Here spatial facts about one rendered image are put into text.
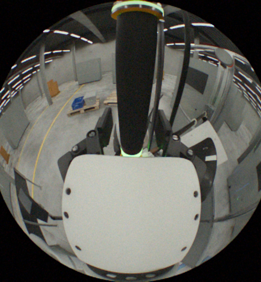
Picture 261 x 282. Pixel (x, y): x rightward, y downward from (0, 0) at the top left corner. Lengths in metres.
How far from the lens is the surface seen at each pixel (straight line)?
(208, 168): 0.23
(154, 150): 0.23
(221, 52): 0.81
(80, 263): 0.62
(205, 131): 0.56
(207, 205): 1.00
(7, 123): 6.17
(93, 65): 7.36
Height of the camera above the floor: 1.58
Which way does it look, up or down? 51 degrees down
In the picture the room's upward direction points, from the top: 3 degrees clockwise
